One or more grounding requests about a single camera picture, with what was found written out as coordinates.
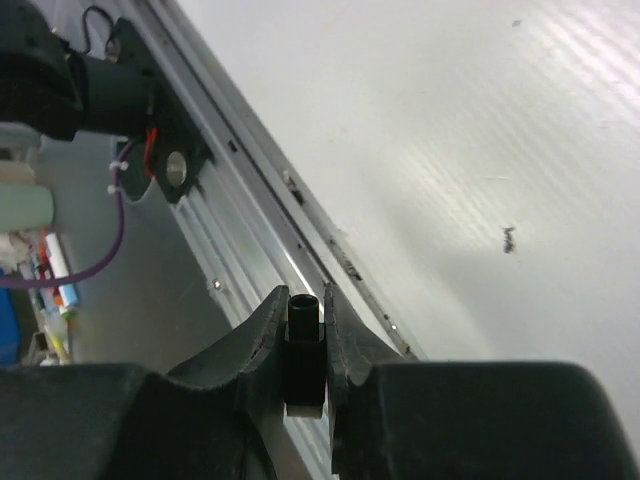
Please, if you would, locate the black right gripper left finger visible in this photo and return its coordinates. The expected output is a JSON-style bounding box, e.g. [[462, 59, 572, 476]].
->
[[1, 286, 289, 479]]

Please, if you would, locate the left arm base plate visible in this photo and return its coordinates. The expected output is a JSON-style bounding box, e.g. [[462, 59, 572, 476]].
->
[[106, 18, 214, 204]]

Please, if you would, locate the black marker cap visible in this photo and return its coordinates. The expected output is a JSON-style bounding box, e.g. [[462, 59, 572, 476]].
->
[[283, 294, 327, 419]]

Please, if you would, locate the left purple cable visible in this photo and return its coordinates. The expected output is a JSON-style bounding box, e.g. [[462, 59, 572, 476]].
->
[[0, 139, 136, 289]]

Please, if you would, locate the green plastic cup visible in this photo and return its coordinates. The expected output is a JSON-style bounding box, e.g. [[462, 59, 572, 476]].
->
[[0, 183, 54, 232]]

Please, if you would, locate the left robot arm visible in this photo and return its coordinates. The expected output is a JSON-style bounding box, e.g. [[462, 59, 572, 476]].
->
[[1, 1, 154, 141]]

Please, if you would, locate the aluminium frame rail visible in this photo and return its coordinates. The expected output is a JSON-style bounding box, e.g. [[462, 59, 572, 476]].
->
[[119, 1, 420, 479]]

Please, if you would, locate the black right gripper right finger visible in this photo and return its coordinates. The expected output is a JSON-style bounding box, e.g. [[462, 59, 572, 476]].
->
[[324, 284, 639, 479]]

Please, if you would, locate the blue plastic bin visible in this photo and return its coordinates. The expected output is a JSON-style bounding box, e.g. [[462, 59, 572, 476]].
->
[[0, 289, 21, 367]]

